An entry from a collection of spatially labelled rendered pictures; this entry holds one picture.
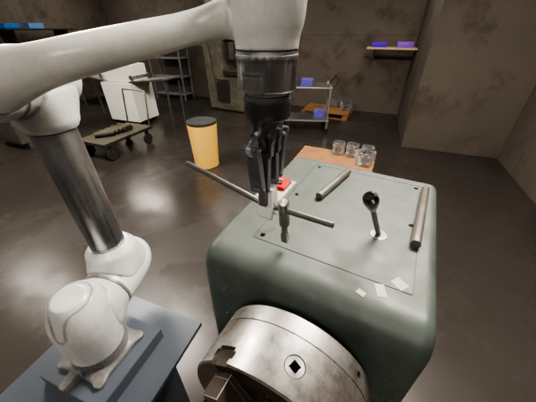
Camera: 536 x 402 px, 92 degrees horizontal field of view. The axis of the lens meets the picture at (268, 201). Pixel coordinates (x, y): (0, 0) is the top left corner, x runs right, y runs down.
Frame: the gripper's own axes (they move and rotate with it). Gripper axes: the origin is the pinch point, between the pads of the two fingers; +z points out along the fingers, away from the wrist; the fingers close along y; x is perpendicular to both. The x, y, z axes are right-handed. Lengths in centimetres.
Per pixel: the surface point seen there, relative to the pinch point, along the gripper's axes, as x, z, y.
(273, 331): 9.5, 14.6, 15.8
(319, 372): 18.4, 15.7, 17.7
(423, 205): 29.7, 10.7, -31.3
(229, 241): -9.0, 12.6, 2.5
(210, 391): 4.0, 19.1, 26.8
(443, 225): 79, 139, -227
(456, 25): 44, -29, -439
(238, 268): -3.7, 14.8, 6.7
